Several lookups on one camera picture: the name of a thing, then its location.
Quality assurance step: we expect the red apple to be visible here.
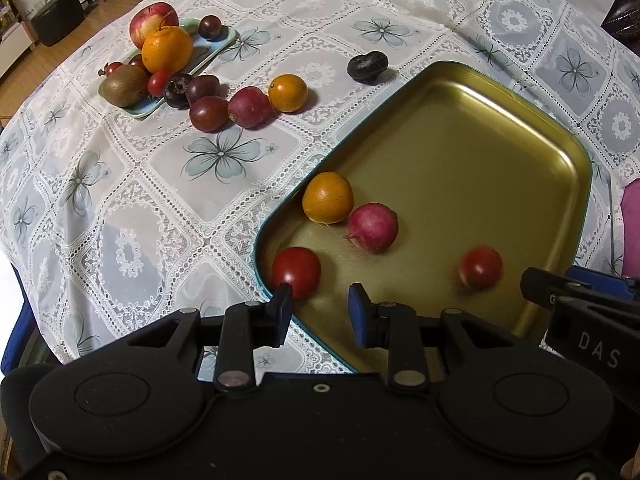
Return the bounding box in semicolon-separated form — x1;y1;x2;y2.
129;2;179;50

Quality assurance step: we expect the black box stool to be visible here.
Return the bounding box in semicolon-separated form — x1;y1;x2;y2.
31;0;86;47

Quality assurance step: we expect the white cabinet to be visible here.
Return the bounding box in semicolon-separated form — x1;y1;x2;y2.
0;20;37;82

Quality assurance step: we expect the blue chair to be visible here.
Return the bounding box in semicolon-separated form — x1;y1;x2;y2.
0;260;32;377

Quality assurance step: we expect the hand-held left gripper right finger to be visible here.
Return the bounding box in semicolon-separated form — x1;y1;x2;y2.
348;282;523;394

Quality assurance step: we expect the black wrinkled fruit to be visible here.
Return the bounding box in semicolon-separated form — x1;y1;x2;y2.
347;50;390;86

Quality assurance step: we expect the small orange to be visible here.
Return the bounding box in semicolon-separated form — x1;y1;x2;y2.
268;74;309;114
302;171;355;225

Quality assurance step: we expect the dark purple plum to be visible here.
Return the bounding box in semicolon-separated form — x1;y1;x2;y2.
185;74;221;103
198;15;223;42

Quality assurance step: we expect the light green plate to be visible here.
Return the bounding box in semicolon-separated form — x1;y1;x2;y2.
98;17;240;120

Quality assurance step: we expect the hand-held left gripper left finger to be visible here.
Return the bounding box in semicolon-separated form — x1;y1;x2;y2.
125;282;294;394

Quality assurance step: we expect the large orange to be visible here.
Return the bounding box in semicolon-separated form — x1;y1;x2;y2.
141;25;194;74

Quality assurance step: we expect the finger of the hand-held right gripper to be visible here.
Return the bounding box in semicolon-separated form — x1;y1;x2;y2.
520;267;640;307

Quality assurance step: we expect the gold metal tray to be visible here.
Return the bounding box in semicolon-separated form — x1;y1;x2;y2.
253;60;594;374

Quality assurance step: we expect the pink cloth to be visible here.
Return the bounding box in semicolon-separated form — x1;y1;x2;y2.
619;180;640;279

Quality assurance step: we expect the white lace floral tablecloth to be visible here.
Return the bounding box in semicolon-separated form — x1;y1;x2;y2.
0;0;640;376

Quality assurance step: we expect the dark mangosteen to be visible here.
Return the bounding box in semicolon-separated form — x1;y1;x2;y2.
164;74;194;109

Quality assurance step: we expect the brown kiwi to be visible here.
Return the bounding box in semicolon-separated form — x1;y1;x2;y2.
102;65;149;108

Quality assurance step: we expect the dark shiny bag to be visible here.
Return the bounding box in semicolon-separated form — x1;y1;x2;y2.
600;0;640;37

